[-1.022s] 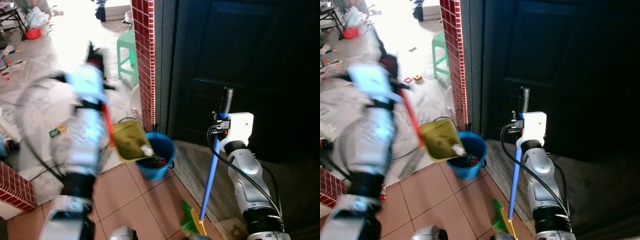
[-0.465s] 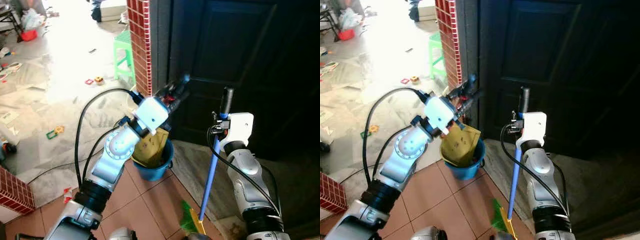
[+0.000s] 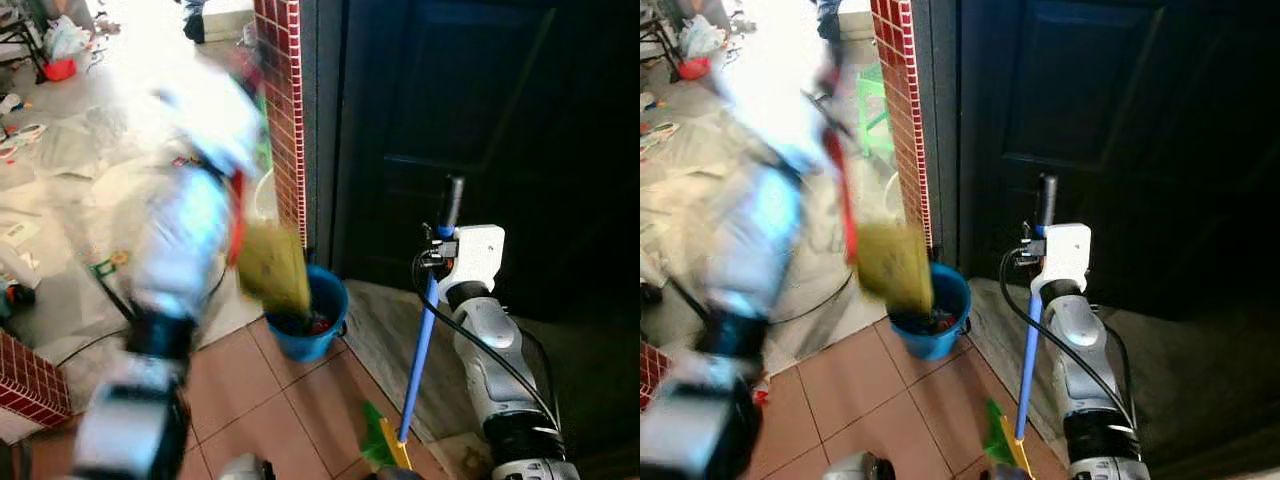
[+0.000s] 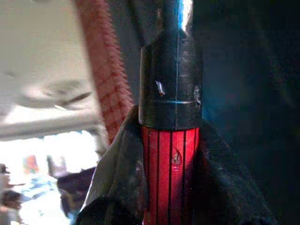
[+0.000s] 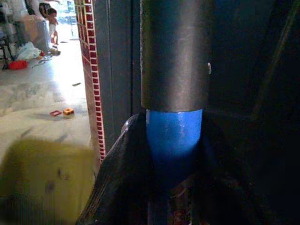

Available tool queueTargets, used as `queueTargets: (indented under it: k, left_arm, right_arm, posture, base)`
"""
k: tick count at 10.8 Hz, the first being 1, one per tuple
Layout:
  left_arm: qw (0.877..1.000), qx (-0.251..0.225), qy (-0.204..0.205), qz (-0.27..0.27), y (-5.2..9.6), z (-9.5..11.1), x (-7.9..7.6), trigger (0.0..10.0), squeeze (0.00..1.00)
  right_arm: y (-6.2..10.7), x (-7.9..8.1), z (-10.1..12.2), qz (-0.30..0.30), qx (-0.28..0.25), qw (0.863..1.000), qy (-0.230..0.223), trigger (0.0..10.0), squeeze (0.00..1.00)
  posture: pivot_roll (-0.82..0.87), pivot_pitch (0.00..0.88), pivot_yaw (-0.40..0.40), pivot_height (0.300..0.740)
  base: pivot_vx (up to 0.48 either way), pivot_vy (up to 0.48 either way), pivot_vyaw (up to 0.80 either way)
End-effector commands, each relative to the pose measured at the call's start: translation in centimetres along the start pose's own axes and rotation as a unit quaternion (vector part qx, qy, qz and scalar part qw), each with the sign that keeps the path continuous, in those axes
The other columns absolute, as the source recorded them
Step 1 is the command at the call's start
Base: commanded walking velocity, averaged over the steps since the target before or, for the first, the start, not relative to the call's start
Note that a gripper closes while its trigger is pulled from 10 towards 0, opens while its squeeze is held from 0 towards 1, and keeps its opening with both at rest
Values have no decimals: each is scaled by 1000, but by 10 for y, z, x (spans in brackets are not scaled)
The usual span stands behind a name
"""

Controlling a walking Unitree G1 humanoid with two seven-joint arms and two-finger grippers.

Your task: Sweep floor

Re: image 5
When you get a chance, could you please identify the blue pole green bristle broom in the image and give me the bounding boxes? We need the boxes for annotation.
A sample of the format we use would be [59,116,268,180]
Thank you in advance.
[140,0,213,225]

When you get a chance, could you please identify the brown cardboard box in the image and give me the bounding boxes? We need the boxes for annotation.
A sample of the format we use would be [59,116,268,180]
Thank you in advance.
[16,15,39,44]

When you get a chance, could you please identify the white plastic bag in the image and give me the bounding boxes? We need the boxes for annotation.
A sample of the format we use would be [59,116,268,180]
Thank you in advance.
[15,41,42,62]

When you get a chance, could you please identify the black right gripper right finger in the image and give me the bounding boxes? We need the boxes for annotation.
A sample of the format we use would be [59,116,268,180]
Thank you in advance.
[191,109,284,225]

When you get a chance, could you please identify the yellow dustpan with red handle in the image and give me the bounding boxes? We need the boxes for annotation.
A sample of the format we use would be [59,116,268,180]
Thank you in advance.
[0,137,100,225]

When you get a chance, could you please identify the red plastic basin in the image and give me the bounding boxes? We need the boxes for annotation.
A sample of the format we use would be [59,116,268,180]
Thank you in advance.
[8,60,29,70]

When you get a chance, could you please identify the grey box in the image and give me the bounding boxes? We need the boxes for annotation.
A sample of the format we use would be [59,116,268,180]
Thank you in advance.
[34,19,52,53]

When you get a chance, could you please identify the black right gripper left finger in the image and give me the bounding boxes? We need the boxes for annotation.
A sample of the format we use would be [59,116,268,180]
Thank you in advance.
[75,113,156,225]

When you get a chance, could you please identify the small child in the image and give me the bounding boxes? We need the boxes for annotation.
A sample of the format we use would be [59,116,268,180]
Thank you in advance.
[45,7,60,45]

